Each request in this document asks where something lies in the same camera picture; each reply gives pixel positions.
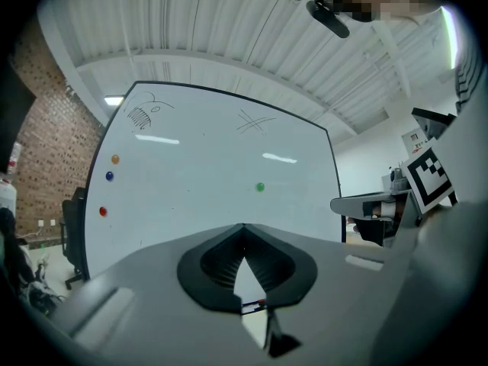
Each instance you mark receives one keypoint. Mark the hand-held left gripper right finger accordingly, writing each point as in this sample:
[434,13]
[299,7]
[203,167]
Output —
[343,280]

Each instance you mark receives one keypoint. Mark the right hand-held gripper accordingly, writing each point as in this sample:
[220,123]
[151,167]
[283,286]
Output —
[431,181]

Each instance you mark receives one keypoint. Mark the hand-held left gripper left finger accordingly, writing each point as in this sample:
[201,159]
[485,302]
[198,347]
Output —
[152,299]

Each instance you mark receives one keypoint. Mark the green round magnet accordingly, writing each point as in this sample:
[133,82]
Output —
[260,187]

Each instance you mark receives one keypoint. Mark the red round magnet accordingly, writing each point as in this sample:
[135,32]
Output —
[103,211]

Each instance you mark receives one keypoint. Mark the blue round magnet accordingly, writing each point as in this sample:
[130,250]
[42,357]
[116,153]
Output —
[109,175]

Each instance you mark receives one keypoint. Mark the orange round magnet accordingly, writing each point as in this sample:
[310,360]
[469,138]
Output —
[115,159]

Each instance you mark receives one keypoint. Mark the black whiteboard stand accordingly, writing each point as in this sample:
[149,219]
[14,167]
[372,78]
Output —
[280,338]

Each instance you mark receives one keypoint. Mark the row of whiteboard markers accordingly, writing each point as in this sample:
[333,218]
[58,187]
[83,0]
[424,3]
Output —
[253,306]

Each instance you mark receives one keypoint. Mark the black office chair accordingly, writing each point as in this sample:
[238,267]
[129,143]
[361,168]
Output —
[74,235]

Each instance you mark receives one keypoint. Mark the black and white equipment heap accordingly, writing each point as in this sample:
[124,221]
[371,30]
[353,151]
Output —
[26,280]

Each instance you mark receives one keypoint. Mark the white water jug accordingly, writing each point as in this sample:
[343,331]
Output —
[7,194]

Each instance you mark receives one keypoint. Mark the ceiling strip light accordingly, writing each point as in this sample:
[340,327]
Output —
[450,36]

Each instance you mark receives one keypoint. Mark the ceiling light panel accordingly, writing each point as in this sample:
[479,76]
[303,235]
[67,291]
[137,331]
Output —
[114,100]

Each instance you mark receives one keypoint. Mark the white wall sign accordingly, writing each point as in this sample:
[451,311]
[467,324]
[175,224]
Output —
[418,143]

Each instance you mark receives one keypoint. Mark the white wall socket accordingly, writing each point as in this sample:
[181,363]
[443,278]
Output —
[41,223]

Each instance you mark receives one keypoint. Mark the white whiteboard with black frame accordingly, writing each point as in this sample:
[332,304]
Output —
[198,158]

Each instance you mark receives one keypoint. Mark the black head-mounted camera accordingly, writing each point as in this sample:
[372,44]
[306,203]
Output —
[328,15]

